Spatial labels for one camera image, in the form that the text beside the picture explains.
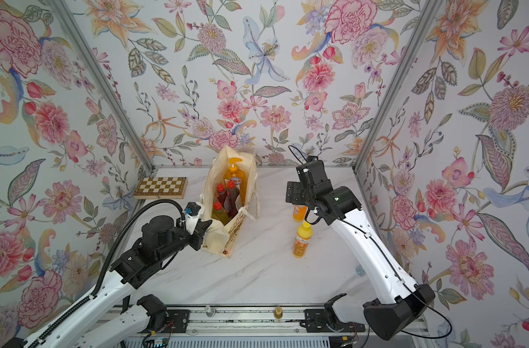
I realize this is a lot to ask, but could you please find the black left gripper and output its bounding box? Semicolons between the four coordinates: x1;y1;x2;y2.
157;218;216;263

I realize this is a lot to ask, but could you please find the orange bottle yellow cap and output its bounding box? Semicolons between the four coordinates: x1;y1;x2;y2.
293;205;308;223
292;221;313;258

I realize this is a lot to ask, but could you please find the cream canvas shopping bag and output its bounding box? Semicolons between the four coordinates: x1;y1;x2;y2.
201;146;260;258

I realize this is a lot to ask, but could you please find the large orange pump soap bottle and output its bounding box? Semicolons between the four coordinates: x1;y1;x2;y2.
223;157;247;205

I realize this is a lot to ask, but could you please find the red Fairy dish soap bottle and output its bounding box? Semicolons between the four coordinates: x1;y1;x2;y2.
217;184;228;207

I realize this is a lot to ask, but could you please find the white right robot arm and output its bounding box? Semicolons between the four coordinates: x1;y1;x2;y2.
286;156;435;341

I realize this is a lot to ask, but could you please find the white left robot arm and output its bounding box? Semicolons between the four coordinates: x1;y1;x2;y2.
4;215;212;347

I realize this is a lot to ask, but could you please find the orange bottle yellow cap front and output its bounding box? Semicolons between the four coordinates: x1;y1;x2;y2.
292;221;313;258

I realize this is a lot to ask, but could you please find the wooden chess board box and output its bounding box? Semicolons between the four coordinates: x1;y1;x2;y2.
133;177;188;200

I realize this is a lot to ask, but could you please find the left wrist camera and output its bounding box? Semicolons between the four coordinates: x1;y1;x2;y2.
180;202;205;235

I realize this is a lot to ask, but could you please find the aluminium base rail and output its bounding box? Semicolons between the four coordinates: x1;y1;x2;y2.
57;304;435;348

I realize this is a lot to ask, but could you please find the black corrugated cable conduit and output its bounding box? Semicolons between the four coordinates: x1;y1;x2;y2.
22;199;185;348

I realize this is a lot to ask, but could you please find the aluminium corner post left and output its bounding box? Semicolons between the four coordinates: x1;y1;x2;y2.
47;0;155;173

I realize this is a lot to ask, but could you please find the aluminium corner post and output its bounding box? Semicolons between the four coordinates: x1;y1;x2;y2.
47;0;155;173
353;0;441;175

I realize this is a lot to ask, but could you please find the aluminium corner post right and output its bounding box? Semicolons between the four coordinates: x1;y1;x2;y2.
353;0;441;175

